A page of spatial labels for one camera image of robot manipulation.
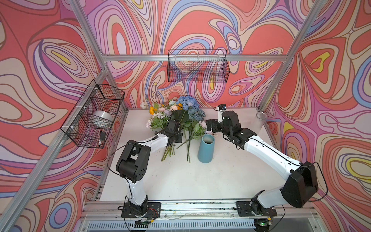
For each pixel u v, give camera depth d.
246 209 0.73
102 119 0.70
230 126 0.60
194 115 1.04
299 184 0.41
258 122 0.99
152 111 1.01
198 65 0.96
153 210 0.73
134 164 0.49
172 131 0.76
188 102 0.99
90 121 0.72
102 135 0.73
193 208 0.75
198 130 0.96
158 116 1.01
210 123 0.73
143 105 1.19
